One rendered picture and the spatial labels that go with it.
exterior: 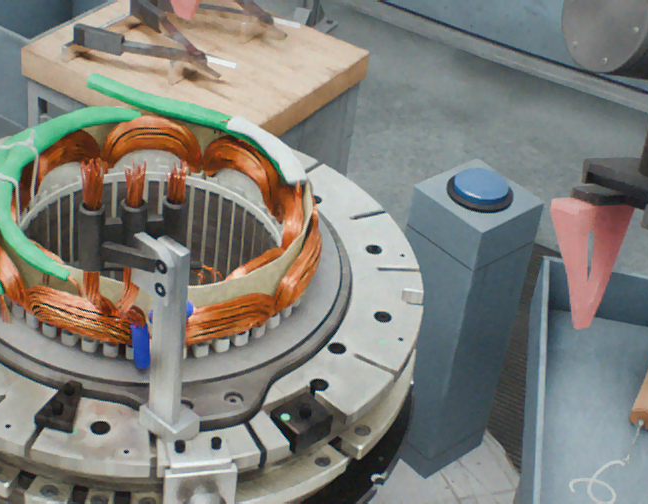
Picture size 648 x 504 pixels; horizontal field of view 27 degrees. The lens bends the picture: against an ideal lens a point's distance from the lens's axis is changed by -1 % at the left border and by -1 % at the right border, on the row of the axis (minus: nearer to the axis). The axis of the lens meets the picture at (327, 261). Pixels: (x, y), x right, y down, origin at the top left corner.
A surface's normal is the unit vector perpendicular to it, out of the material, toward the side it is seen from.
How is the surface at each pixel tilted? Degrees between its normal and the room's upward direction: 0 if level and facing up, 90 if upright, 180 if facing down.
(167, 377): 90
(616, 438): 0
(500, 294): 90
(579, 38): 75
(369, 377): 0
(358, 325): 0
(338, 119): 90
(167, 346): 90
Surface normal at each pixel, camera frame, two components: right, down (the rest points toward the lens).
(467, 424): 0.66, 0.51
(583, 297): 0.75, 0.26
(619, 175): -0.64, 0.07
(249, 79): 0.11, -0.79
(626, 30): -0.81, 0.00
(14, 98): -0.54, 0.46
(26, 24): 0.84, 0.40
